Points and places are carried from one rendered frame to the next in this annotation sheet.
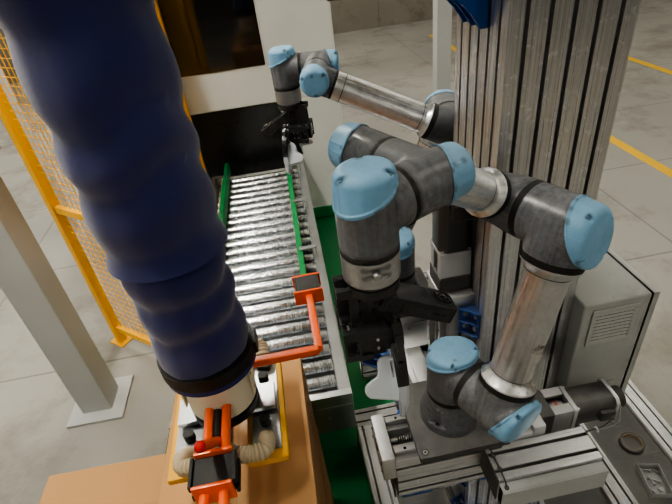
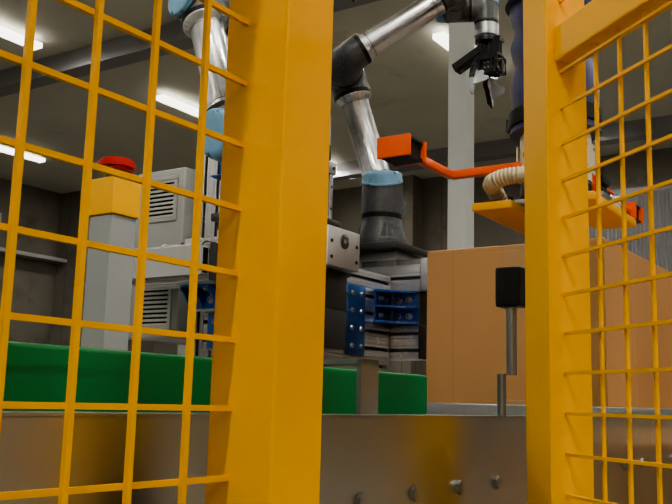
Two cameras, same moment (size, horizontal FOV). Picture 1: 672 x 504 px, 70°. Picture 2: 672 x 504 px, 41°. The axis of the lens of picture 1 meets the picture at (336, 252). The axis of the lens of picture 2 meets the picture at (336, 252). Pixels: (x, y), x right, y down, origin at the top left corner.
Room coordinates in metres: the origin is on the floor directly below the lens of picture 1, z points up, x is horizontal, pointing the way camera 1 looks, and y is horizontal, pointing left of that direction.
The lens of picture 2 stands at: (2.83, 1.24, 0.61)
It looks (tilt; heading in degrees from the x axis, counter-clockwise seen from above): 9 degrees up; 218
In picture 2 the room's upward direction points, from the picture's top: 2 degrees clockwise
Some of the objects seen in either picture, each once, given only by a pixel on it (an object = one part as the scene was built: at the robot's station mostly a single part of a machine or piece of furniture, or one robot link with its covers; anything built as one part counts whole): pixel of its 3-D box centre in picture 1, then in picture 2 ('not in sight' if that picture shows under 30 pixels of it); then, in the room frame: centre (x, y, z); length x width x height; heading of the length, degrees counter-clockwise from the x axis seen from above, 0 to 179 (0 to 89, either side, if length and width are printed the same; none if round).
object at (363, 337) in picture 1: (369, 311); (488, 57); (0.49, -0.03, 1.66); 0.09 x 0.08 x 0.12; 95
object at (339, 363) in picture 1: (316, 247); not in sight; (2.39, 0.11, 0.50); 2.31 x 0.05 x 0.19; 4
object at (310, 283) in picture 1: (307, 288); (402, 150); (1.15, 0.10, 1.18); 0.09 x 0.08 x 0.05; 95
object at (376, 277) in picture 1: (371, 264); (486, 33); (0.49, -0.04, 1.74); 0.08 x 0.08 x 0.05
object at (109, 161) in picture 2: not in sight; (116, 170); (1.80, -0.10, 1.02); 0.07 x 0.07 x 0.04
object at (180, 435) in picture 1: (192, 415); (595, 205); (0.83, 0.43, 1.08); 0.34 x 0.10 x 0.05; 5
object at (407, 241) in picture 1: (396, 250); not in sight; (1.26, -0.19, 1.20); 0.13 x 0.12 x 0.14; 173
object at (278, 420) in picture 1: (265, 400); (518, 213); (0.84, 0.24, 1.08); 0.34 x 0.10 x 0.05; 5
